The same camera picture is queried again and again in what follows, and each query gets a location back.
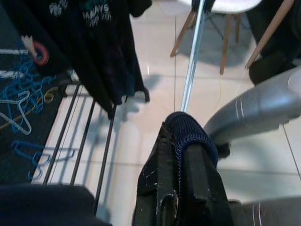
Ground white chair wooden legs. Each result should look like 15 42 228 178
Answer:
170 0 294 75

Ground black metal clothes rack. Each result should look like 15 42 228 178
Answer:
43 80 151 216

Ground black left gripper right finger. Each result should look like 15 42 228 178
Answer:
181 143 233 226

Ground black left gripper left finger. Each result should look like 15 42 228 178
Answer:
133 122 179 226

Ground grey robot right leg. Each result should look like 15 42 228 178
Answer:
203 68 301 158

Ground navy t-shirt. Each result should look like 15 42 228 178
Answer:
0 185 111 226

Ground black t-shirt white print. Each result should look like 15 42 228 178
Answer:
0 0 153 118

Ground light blue plastic hanger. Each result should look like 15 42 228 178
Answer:
180 0 205 113

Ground dark navy shirt yellow logo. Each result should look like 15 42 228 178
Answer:
163 112 219 226

